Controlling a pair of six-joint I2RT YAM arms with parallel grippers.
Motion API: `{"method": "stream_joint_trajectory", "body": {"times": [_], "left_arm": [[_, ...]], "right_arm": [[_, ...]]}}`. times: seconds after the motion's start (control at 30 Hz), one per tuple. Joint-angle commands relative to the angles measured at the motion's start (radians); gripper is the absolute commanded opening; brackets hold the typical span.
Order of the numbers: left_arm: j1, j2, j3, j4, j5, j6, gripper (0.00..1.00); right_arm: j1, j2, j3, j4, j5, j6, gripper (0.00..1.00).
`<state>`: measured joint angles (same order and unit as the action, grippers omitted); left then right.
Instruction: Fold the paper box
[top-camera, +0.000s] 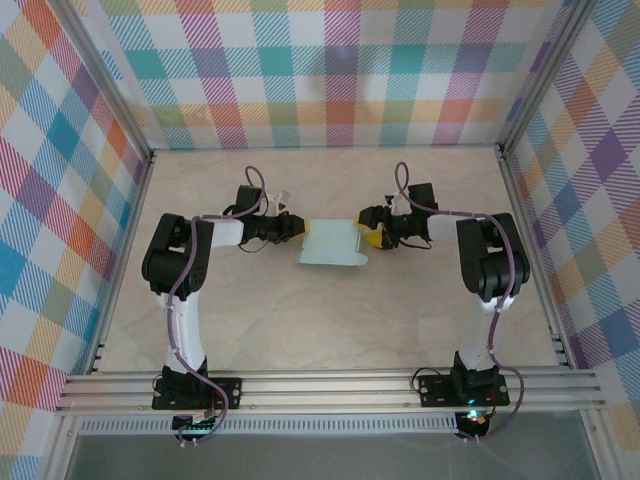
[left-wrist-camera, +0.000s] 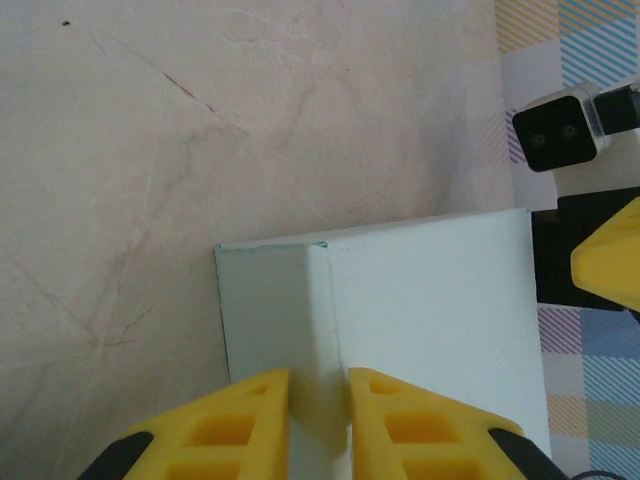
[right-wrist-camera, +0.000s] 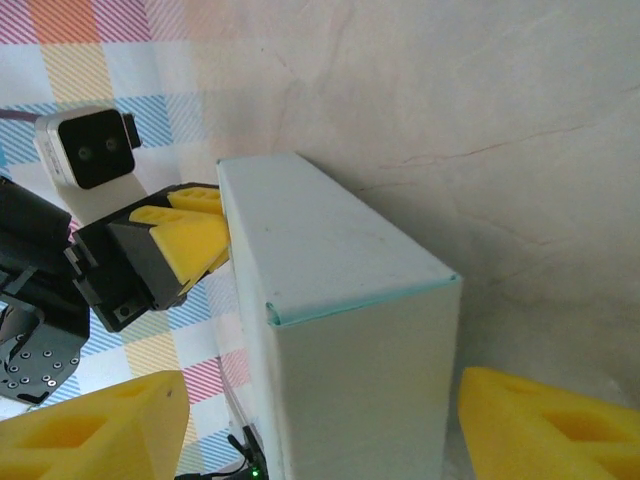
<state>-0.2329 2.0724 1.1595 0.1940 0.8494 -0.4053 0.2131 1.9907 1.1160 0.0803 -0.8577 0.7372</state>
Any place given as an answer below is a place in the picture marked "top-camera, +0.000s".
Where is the light blue paper box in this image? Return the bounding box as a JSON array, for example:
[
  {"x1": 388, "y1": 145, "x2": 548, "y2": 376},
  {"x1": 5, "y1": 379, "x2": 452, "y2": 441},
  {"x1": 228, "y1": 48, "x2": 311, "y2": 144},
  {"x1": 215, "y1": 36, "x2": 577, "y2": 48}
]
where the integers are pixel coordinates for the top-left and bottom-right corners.
[{"x1": 294, "y1": 218, "x2": 370, "y2": 267}]

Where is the aluminium side rail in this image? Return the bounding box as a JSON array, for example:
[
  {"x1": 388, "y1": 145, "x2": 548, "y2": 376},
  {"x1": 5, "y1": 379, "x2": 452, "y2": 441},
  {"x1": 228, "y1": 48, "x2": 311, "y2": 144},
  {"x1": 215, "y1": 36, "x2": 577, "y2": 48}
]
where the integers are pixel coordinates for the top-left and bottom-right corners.
[
  {"x1": 494, "y1": 143, "x2": 577, "y2": 371},
  {"x1": 83, "y1": 149, "x2": 159, "y2": 376}
]

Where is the aluminium mounting rail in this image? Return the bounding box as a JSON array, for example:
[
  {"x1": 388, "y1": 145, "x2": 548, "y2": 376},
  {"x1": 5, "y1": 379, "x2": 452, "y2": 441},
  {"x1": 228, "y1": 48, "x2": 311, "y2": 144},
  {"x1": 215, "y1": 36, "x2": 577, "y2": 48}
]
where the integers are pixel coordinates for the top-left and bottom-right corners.
[{"x1": 53, "y1": 367, "x2": 609, "y2": 417}]

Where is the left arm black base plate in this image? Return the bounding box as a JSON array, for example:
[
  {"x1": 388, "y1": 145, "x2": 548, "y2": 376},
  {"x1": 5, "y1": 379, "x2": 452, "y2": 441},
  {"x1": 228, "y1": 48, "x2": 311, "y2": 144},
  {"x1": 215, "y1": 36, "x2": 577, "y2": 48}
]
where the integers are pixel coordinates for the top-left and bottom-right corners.
[{"x1": 151, "y1": 377, "x2": 244, "y2": 412}]

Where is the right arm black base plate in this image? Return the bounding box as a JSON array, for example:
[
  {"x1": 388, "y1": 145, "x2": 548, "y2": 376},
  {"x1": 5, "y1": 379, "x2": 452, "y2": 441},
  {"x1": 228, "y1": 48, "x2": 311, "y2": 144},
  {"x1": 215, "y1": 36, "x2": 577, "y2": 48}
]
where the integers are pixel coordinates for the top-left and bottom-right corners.
[{"x1": 416, "y1": 372, "x2": 511, "y2": 409}]

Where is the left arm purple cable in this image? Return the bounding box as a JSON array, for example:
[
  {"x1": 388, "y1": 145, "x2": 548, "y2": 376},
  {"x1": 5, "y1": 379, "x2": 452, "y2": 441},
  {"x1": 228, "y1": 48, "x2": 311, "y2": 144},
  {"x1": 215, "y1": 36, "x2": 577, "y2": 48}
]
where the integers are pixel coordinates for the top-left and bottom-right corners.
[{"x1": 164, "y1": 165, "x2": 269, "y2": 449}]

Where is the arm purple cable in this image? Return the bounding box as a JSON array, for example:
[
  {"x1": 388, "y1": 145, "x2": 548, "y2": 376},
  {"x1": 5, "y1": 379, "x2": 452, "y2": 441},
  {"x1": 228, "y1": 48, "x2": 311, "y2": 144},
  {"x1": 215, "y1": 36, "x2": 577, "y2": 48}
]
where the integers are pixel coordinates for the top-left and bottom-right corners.
[
  {"x1": 393, "y1": 160, "x2": 525, "y2": 444},
  {"x1": 164, "y1": 165, "x2": 269, "y2": 449}
]

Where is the grey slotted cable duct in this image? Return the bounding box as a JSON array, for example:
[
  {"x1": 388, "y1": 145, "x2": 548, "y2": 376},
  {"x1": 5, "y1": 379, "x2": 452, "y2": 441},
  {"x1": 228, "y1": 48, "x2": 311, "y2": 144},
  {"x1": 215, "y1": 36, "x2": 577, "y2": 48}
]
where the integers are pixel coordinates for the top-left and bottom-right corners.
[{"x1": 77, "y1": 413, "x2": 461, "y2": 437}]

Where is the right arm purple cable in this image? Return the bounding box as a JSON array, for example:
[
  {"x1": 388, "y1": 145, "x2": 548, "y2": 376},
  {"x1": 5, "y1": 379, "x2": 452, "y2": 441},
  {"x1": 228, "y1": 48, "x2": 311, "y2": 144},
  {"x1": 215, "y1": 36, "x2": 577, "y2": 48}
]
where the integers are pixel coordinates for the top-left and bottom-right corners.
[{"x1": 393, "y1": 160, "x2": 525, "y2": 444}]

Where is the aluminium frame post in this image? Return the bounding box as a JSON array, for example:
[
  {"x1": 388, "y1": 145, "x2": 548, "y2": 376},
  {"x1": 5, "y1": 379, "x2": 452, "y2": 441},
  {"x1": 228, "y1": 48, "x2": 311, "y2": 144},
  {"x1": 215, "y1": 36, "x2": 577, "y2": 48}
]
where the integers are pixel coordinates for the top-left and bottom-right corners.
[
  {"x1": 49, "y1": 0, "x2": 157, "y2": 164},
  {"x1": 497, "y1": 0, "x2": 601, "y2": 159}
]

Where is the aluminium frame leg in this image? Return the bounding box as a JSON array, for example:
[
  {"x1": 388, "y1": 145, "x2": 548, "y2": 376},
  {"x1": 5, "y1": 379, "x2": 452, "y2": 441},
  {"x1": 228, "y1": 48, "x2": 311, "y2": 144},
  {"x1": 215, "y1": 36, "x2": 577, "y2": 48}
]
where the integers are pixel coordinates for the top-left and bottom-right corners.
[
  {"x1": 579, "y1": 407, "x2": 621, "y2": 480},
  {"x1": 42, "y1": 413, "x2": 84, "y2": 480}
]

